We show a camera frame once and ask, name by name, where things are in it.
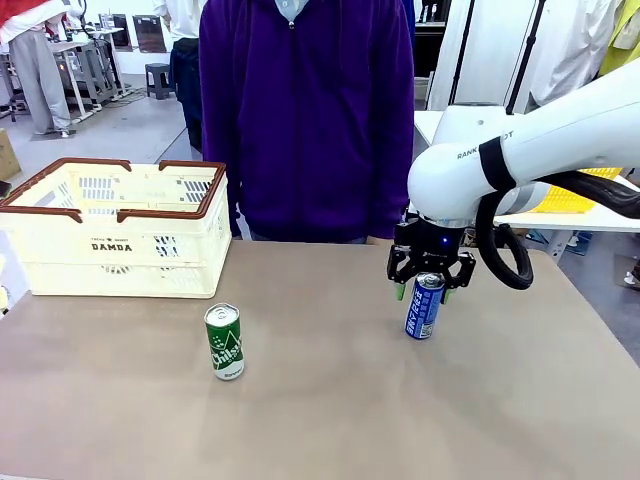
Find green Chilsung can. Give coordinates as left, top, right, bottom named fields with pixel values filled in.
left=203, top=302, right=246, bottom=381

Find brown cardboard box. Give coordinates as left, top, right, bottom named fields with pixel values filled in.
left=0, top=128, right=22, bottom=182

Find person in purple hoodie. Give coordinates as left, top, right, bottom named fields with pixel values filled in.
left=198, top=0, right=416, bottom=246

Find blue drink can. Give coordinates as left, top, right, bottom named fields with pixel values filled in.
left=403, top=272, right=446, bottom=341

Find yellow plastic basket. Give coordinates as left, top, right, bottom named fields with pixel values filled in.
left=532, top=167, right=626, bottom=214

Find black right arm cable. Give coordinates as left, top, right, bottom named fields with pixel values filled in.
left=474, top=172, right=640, bottom=291

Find grey workshop desk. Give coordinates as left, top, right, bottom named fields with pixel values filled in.
left=47, top=27, right=129, bottom=124

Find person in yellow vest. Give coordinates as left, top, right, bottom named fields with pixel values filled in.
left=597, top=0, right=640, bottom=76

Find person in grey trousers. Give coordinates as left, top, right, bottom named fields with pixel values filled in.
left=0, top=0, right=74, bottom=137

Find white side table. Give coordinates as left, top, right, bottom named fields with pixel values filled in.
left=413, top=109, right=640, bottom=259

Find cream shopping basket brown rim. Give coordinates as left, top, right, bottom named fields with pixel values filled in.
left=0, top=157, right=234, bottom=300

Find dark wall panel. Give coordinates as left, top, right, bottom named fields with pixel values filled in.
left=132, top=14, right=167, bottom=54

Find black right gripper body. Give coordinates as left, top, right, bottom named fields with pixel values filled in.
left=394, top=212, right=469, bottom=264

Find black tripod pole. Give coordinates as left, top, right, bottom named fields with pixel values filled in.
left=504, top=0, right=547, bottom=115

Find person white shirt dark trousers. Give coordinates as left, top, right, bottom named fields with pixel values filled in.
left=152, top=0, right=206, bottom=151

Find thin black stand pole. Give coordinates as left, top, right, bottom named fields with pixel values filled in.
left=448, top=0, right=475, bottom=107

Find grey plastic stool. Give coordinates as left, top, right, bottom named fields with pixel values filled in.
left=145, top=63, right=174, bottom=100

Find person in white shirt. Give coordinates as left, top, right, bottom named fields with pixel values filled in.
left=524, top=0, right=621, bottom=114

